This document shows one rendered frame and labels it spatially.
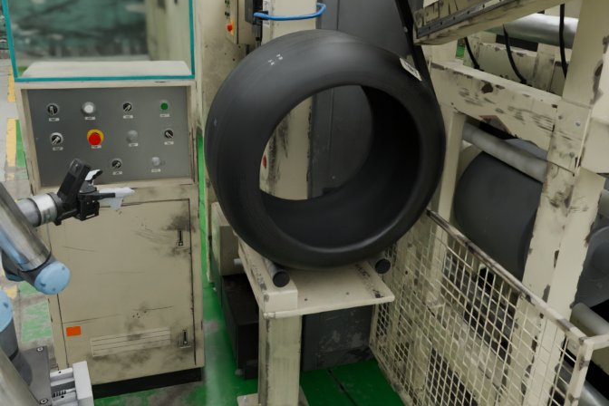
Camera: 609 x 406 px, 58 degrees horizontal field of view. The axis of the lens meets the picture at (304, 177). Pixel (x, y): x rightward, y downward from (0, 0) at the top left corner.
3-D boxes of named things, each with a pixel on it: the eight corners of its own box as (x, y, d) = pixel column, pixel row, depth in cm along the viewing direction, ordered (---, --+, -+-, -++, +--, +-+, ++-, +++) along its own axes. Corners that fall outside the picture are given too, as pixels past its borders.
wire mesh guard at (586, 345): (368, 345, 207) (385, 175, 182) (372, 345, 208) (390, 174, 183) (519, 588, 128) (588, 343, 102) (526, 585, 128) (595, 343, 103)
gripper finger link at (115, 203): (134, 206, 151) (98, 206, 148) (134, 187, 148) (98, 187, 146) (134, 211, 148) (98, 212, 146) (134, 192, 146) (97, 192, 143)
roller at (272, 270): (246, 227, 168) (246, 215, 167) (259, 227, 170) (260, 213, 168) (273, 289, 137) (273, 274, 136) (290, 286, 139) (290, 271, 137)
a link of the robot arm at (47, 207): (24, 192, 136) (42, 206, 131) (43, 188, 139) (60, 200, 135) (26, 218, 139) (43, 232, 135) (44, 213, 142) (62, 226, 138)
